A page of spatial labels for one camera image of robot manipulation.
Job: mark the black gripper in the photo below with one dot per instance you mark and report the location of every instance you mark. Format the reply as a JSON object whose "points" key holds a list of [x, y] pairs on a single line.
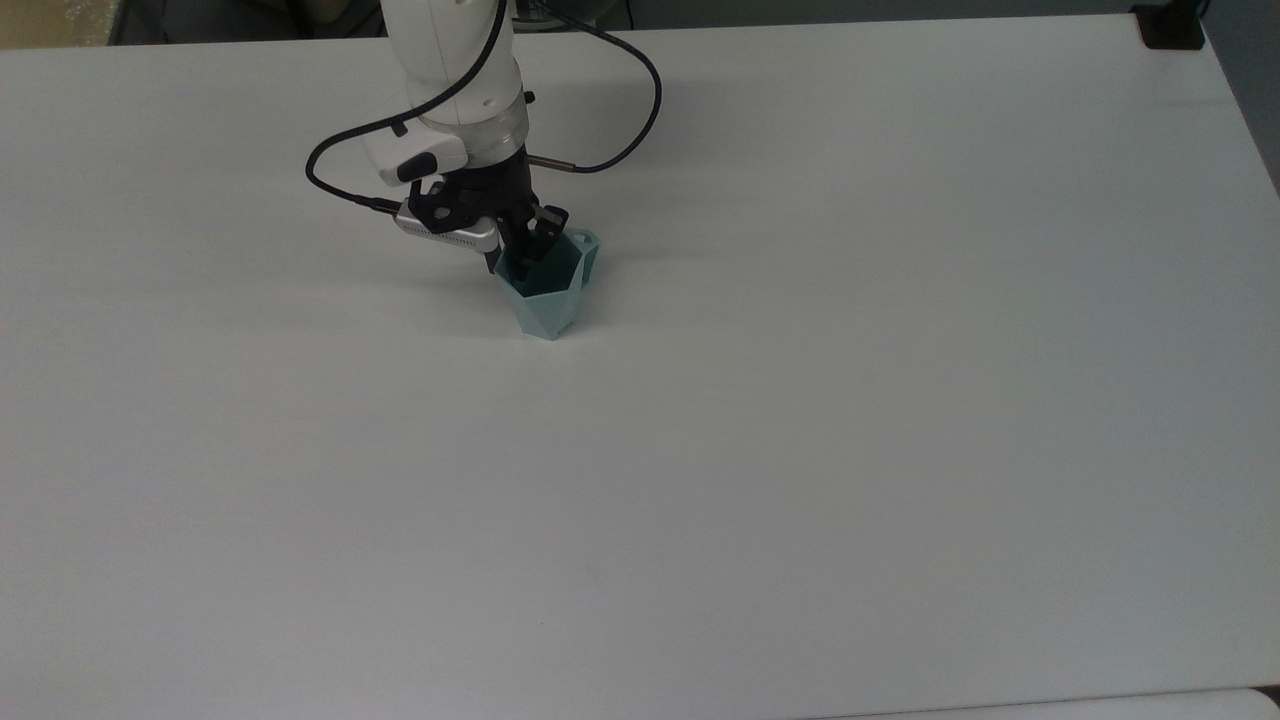
{"points": [[482, 195]]}

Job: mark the teal faceted cup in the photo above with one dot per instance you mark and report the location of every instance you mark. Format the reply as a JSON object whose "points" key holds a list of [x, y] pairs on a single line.
{"points": [[551, 295]]}

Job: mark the yellowish textured panel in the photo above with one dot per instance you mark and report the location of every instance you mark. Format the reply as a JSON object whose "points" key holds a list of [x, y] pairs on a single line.
{"points": [[55, 22]]}

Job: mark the black table clamp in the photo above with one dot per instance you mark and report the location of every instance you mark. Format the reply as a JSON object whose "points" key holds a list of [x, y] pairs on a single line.
{"points": [[1168, 24]]}

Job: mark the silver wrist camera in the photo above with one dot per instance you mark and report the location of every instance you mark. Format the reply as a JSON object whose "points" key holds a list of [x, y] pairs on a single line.
{"points": [[447, 231]]}

